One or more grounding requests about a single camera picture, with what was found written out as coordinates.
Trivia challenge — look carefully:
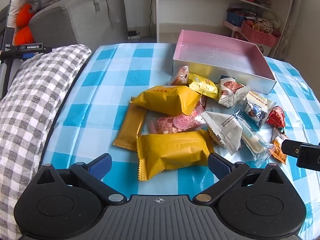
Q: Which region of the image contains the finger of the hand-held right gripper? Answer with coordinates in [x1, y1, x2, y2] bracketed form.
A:
[282, 140, 302, 159]

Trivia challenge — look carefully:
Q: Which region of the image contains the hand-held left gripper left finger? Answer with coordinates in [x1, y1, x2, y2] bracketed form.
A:
[32, 153, 127, 204]

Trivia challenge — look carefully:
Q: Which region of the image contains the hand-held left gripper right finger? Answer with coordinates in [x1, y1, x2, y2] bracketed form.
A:
[192, 152, 288, 203]

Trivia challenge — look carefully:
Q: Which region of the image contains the small orange snack packet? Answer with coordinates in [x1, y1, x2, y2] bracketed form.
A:
[271, 127, 290, 165]

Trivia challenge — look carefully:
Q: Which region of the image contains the clear packet with white stick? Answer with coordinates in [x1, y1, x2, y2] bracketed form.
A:
[234, 115, 275, 168]

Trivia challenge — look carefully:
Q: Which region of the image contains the white triangular snack packet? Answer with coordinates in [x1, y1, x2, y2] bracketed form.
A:
[200, 111, 243, 155]

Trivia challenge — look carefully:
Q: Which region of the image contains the large yellow snack packet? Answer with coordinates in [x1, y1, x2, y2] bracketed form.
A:
[131, 85, 202, 117]
[136, 130, 215, 182]

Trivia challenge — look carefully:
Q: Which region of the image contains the long golden bar packet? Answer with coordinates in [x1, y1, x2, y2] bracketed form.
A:
[113, 104, 148, 151]

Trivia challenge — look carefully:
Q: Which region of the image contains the white and blue snack packet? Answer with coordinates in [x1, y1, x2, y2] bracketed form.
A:
[242, 96, 277, 130]

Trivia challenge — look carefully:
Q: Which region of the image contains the pink peach snack packet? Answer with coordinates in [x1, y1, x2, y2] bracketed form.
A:
[149, 104, 207, 134]

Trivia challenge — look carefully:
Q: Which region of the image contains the white packet with brown picture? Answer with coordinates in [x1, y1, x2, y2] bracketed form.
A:
[218, 76, 251, 108]

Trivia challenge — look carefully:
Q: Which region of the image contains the small yellow snack packet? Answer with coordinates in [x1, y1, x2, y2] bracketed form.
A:
[188, 72, 219, 101]

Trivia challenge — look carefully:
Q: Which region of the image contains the small clear reddish snack packet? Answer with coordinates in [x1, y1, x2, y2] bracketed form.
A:
[169, 65, 190, 87]

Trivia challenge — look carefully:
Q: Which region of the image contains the pink-lined cardboard box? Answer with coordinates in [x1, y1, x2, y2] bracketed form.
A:
[172, 29, 277, 95]

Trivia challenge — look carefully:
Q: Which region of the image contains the grey checkered pillow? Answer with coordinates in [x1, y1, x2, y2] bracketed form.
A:
[0, 44, 92, 230]

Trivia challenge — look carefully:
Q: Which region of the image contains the white printed storage stool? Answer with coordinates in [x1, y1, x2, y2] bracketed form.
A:
[256, 42, 272, 57]

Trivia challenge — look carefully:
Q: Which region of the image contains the pink plastic basket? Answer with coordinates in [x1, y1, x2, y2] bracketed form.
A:
[241, 21, 281, 47]

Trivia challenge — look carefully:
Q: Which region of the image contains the blue checkered tablecloth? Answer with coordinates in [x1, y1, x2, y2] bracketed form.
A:
[41, 42, 320, 240]

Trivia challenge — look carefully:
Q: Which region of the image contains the patterned curtain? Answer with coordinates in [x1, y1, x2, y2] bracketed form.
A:
[275, 0, 302, 58]

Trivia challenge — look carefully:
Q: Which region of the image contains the beige plush toy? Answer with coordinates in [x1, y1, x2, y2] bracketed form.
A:
[265, 12, 282, 28]

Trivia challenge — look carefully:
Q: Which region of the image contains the small pink shelf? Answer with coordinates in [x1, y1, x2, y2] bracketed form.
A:
[223, 20, 250, 40]

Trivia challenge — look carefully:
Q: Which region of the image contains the black device on stand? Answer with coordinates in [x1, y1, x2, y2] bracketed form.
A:
[0, 27, 52, 98]

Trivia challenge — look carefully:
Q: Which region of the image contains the blue box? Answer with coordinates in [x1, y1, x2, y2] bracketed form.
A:
[226, 9, 250, 28]

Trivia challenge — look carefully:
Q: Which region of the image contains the grey sofa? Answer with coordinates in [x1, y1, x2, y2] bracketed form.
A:
[28, 0, 129, 55]

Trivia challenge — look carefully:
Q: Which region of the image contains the orange plush toy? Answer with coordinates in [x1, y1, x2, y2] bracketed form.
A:
[14, 3, 35, 45]

